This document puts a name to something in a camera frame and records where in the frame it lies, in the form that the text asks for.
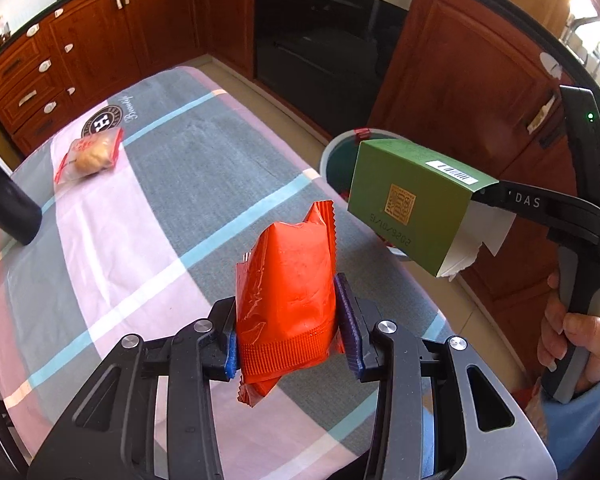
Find blue sleeve right forearm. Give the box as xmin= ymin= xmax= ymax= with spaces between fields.
xmin=540 ymin=382 xmax=600 ymax=471

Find wooden kitchen cabinets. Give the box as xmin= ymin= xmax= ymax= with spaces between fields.
xmin=0 ymin=0 xmax=600 ymax=386

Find grey trash bin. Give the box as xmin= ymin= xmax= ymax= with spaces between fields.
xmin=320 ymin=128 xmax=406 ymax=202

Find green cardboard box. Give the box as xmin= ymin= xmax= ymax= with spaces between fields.
xmin=348 ymin=138 xmax=516 ymax=278

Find person's right hand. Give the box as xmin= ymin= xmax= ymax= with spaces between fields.
xmin=536 ymin=271 xmax=600 ymax=393

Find orange snack packet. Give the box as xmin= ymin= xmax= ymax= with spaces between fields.
xmin=236 ymin=200 xmax=338 ymax=406

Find clear bag with snack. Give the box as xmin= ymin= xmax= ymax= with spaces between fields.
xmin=54 ymin=127 xmax=123 ymax=185

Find checked tablecloth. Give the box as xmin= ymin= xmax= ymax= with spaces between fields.
xmin=0 ymin=67 xmax=451 ymax=479

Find black built-in oven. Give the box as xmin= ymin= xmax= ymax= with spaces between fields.
xmin=254 ymin=0 xmax=413 ymax=136

